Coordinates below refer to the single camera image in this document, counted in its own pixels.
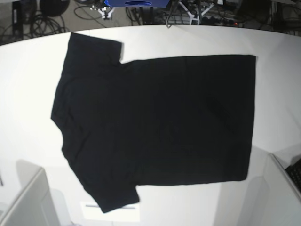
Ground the black T-shirt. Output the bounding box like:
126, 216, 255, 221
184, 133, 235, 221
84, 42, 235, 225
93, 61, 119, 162
51, 33, 256, 213

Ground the black power strip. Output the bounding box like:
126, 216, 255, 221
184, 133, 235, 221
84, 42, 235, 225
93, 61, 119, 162
201, 16, 239, 26

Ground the blue box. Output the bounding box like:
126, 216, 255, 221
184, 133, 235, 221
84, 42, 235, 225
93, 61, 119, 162
104, 0, 170, 8

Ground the white left partition panel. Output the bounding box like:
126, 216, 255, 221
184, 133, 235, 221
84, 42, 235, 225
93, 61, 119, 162
0, 160, 60, 226

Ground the white partition panel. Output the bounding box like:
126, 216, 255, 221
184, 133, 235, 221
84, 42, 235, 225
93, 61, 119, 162
238, 154, 301, 226
0, 160, 60, 226

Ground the white right partition panel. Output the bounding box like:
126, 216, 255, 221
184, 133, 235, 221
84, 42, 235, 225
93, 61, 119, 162
238, 154, 301, 226

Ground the black keyboard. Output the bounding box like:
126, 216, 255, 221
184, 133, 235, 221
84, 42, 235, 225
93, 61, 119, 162
286, 159, 301, 192

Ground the white table cable slot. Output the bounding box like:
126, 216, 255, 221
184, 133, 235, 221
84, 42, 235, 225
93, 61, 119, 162
80, 201, 140, 222

